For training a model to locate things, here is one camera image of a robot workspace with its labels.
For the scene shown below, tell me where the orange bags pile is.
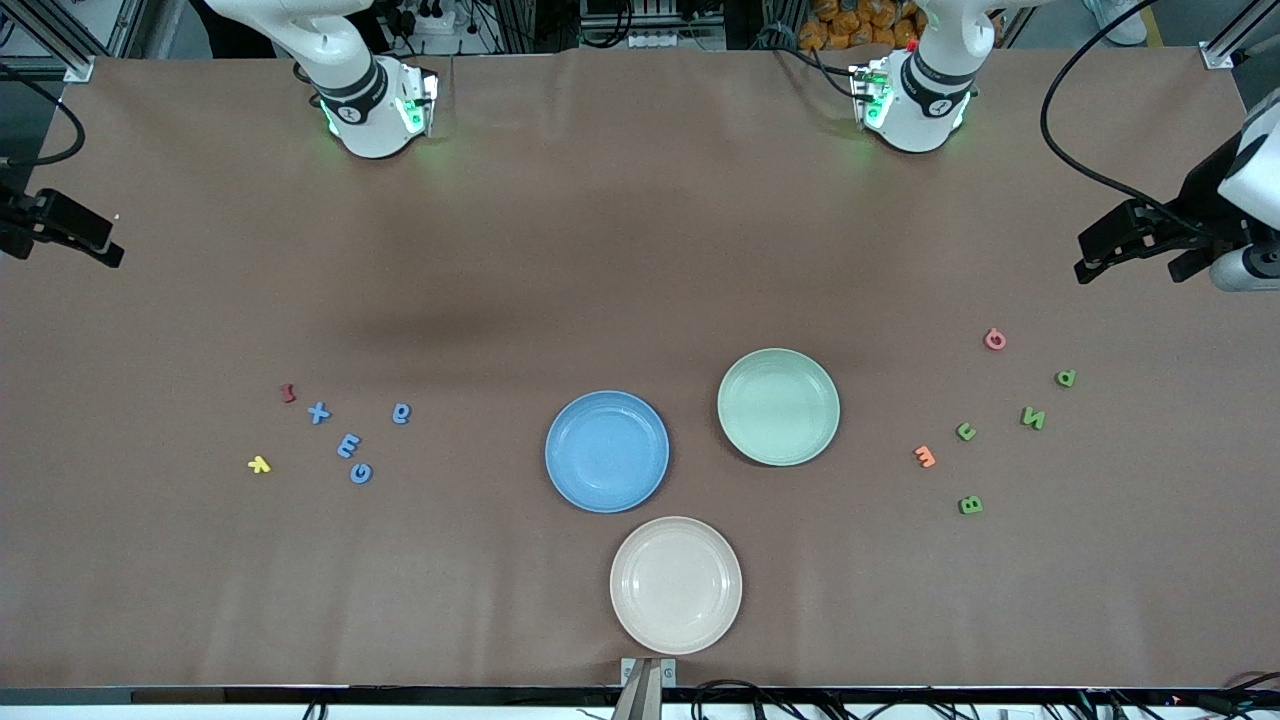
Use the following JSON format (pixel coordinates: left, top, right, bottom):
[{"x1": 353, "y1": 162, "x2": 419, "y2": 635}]
[{"x1": 797, "y1": 0, "x2": 926, "y2": 51}]

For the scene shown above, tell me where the green plate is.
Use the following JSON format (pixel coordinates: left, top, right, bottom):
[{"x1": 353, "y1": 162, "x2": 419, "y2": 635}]
[{"x1": 717, "y1": 347, "x2": 842, "y2": 468}]

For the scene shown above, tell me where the white power strip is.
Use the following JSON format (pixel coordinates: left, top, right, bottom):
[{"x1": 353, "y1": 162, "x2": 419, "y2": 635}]
[
  {"x1": 625, "y1": 28, "x2": 726, "y2": 51},
  {"x1": 395, "y1": 0, "x2": 461, "y2": 56}
]

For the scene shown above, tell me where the blue plate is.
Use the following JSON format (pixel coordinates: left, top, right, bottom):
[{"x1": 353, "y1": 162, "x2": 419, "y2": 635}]
[{"x1": 544, "y1": 390, "x2": 671, "y2": 515}]

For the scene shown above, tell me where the beige plate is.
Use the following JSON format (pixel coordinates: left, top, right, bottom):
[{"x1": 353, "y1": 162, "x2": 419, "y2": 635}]
[{"x1": 609, "y1": 515, "x2": 744, "y2": 657}]

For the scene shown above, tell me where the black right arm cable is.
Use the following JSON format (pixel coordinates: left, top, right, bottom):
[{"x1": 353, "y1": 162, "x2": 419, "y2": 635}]
[{"x1": 0, "y1": 63, "x2": 87, "y2": 168}]

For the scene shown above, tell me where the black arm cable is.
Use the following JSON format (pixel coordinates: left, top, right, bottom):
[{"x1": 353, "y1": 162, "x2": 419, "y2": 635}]
[
  {"x1": 0, "y1": 63, "x2": 87, "y2": 168},
  {"x1": 1040, "y1": 0, "x2": 1216, "y2": 241}
]

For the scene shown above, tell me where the aluminium frame post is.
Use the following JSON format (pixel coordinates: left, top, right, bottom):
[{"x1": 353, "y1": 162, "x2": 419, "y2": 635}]
[
  {"x1": 1200, "y1": 0, "x2": 1280, "y2": 71},
  {"x1": 15, "y1": 0, "x2": 96, "y2": 84}
]

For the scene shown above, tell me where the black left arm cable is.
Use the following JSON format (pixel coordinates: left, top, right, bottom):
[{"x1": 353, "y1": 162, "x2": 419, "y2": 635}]
[{"x1": 1040, "y1": 0, "x2": 1216, "y2": 241}]

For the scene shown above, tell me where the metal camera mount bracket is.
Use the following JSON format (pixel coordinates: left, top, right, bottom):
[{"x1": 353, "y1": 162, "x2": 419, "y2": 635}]
[{"x1": 610, "y1": 657, "x2": 678, "y2": 720}]

